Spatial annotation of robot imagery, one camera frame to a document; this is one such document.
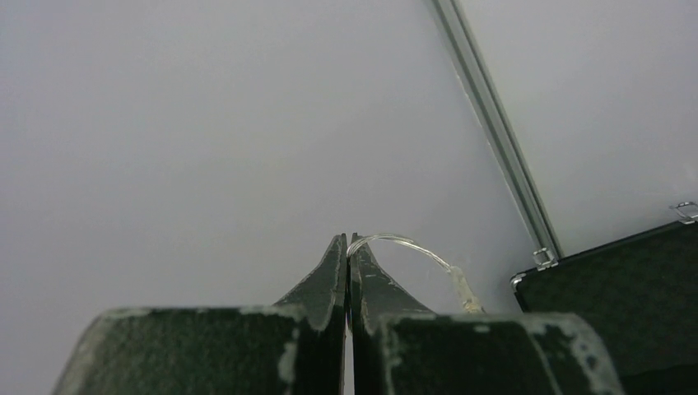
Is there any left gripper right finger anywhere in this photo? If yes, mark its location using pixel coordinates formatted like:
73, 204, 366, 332
350, 233, 430, 394

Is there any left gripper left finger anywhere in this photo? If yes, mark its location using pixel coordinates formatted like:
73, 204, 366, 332
275, 234, 348, 394

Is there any clear fairy light string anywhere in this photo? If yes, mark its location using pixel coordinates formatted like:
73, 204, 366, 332
347, 234, 486, 315

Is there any black poker chip case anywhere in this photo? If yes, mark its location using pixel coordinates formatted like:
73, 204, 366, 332
510, 202, 697, 394

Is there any aluminium corner frame post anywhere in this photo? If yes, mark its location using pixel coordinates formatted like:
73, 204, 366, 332
432, 1, 561, 271

